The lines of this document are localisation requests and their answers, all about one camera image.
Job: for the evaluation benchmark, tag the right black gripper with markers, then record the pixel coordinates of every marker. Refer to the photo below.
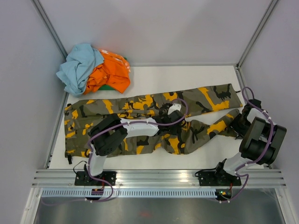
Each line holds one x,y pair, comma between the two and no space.
241,133

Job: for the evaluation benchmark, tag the aluminium frame post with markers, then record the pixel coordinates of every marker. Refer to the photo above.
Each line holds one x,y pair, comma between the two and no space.
262,23
46,20

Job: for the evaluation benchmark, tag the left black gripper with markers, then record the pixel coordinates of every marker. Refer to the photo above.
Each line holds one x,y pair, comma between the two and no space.
176,131

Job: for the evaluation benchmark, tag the light blue garment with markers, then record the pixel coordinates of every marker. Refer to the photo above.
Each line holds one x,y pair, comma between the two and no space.
79,65

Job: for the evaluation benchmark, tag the camouflage cargo trousers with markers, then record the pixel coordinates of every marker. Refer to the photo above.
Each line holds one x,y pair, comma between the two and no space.
186,120

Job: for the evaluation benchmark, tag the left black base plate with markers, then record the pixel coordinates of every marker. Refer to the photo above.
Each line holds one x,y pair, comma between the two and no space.
83,179

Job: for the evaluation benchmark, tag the white slotted cable duct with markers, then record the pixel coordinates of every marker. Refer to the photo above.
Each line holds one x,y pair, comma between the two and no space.
157,193

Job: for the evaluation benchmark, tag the left aluminium frame post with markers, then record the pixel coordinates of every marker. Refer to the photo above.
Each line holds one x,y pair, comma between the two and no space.
46,20

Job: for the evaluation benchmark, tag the aluminium mounting rail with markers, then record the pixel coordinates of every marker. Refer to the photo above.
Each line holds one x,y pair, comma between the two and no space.
258,178

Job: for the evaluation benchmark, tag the right aluminium frame post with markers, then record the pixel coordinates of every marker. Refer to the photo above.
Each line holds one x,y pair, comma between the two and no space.
262,23

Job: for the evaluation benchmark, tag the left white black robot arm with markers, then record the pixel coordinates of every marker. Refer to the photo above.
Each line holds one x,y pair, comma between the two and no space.
106,136

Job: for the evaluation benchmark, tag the orange garment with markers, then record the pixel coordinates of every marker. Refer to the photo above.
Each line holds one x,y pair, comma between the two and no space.
93,82

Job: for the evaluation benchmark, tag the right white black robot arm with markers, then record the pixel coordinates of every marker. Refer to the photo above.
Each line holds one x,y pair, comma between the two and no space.
261,140

